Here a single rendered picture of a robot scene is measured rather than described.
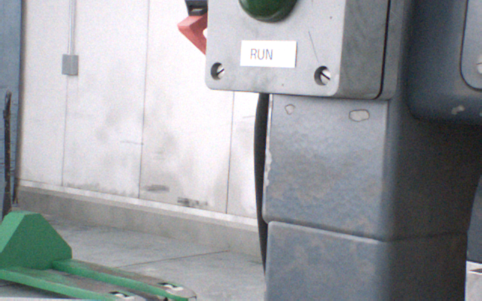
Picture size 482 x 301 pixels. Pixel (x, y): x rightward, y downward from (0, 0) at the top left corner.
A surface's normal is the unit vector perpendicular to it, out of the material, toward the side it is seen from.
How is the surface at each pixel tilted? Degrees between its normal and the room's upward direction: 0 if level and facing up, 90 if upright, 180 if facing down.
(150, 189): 90
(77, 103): 90
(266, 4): 123
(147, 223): 90
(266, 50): 90
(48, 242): 76
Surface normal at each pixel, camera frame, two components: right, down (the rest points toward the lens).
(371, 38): 0.76, 0.08
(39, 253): 0.75, -0.17
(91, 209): -0.65, 0.00
